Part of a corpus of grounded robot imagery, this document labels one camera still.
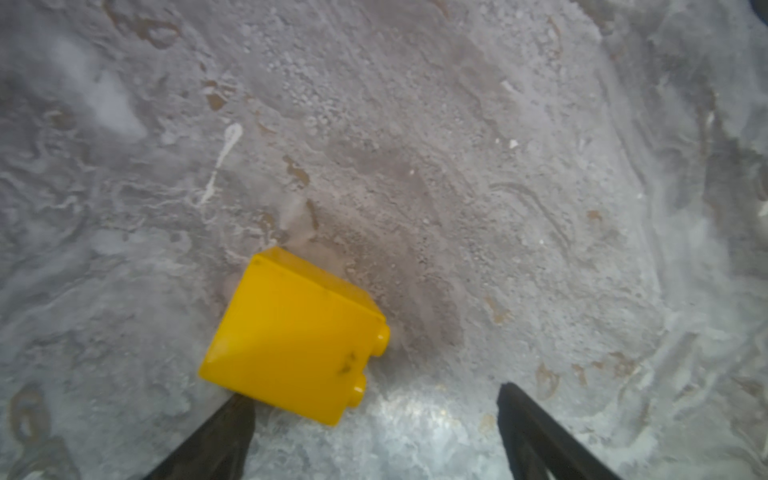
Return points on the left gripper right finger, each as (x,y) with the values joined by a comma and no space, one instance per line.
(537,446)

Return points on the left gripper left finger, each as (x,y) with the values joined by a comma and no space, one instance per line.
(217,449)

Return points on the yellow lego brick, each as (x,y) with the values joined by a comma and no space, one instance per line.
(296,337)

